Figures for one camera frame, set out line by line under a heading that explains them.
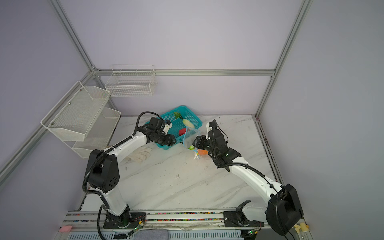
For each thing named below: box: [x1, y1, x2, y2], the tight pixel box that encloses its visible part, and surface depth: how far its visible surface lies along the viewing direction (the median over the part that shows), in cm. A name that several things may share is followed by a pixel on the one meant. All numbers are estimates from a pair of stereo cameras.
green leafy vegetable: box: [173, 111, 184, 120], surface depth 116 cm
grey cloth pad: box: [134, 229, 169, 240], surface depth 69 cm
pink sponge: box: [59, 225, 73, 233], surface depth 73 cm
